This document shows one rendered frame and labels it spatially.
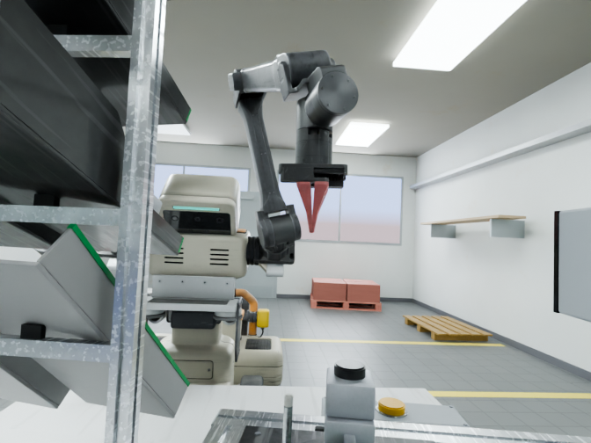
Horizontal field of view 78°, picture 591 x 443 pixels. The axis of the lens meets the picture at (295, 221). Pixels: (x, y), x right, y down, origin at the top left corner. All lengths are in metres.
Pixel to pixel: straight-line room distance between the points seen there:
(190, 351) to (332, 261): 6.70
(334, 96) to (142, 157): 0.26
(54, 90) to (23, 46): 0.03
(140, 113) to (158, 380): 0.29
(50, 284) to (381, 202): 7.73
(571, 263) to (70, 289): 0.36
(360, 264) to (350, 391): 7.48
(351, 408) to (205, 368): 0.78
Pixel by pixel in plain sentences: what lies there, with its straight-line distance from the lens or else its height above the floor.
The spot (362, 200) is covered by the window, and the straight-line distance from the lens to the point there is 7.84.
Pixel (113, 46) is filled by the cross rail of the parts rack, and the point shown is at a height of 1.38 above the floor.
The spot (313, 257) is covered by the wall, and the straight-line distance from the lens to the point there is 7.63.
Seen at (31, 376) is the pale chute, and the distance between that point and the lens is 0.55.
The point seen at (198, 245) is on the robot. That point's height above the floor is 1.18.
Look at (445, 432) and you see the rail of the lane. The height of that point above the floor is 0.96.
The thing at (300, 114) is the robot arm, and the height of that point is 1.40.
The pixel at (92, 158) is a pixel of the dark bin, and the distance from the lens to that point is 0.35.
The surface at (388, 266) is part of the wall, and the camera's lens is 7.99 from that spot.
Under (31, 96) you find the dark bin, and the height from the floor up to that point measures 1.30.
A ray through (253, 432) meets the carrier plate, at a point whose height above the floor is 0.97.
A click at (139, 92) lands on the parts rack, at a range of 0.38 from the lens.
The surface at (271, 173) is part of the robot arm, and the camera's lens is 0.95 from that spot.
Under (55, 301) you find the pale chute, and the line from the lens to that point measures 0.36.
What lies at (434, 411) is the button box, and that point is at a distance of 0.66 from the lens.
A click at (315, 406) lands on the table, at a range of 0.87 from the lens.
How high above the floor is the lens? 1.21
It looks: 3 degrees up
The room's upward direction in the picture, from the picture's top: 3 degrees clockwise
